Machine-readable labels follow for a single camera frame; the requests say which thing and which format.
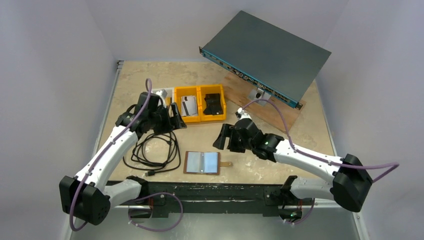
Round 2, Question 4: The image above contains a black cards stack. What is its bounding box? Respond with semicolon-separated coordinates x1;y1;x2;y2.
203;93;223;116

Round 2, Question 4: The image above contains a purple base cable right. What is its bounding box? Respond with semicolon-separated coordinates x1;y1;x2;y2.
281;198;317;226

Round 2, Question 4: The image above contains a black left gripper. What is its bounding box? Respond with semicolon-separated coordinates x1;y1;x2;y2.
148;102;186;135

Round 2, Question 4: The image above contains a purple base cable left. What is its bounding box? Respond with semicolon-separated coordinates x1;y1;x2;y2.
127;192;184;233

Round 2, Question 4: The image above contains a black usb cable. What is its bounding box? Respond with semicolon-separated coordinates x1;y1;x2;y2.
122;129;182;178

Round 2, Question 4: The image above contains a yellow bin left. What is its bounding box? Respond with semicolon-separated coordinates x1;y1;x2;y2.
173;86;201;124

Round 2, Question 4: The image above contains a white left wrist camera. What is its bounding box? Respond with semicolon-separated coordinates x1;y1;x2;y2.
155;89;168;100

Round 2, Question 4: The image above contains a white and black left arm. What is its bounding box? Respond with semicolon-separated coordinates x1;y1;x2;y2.
59;92;187;226

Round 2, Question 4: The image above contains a silver cards stack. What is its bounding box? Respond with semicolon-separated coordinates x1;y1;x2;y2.
181;95;198;117

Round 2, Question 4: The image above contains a white plastic bin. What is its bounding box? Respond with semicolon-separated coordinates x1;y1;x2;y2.
152;87;175;106

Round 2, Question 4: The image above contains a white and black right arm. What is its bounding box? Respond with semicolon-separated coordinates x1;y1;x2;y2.
213;118;373;213

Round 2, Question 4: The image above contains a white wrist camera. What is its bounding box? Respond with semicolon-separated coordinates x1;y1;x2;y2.
235;107;252;121
155;89;168;100

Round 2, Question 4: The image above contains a wooden board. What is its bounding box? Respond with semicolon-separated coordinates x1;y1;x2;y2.
221;73;307;133

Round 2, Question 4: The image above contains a brown leather card holder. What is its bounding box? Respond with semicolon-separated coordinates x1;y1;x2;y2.
183;151;234;175

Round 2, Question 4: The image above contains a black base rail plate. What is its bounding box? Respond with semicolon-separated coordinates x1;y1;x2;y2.
124;177;313;220

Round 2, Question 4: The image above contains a blue grey network switch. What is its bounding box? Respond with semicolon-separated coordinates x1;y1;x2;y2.
199;10;332;110

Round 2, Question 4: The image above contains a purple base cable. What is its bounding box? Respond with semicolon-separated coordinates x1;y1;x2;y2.
127;192;184;233
281;198;317;226

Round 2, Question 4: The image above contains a yellow bin right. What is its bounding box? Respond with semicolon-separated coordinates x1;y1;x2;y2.
198;84;227;122

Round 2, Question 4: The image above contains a yellow bin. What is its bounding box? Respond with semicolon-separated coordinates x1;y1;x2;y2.
198;84;227;122
173;86;201;124

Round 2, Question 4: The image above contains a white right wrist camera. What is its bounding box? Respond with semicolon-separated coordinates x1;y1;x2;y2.
235;107;252;121

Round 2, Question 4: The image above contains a metal bracket with knob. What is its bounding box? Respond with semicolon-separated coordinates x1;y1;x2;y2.
248;88;271;106

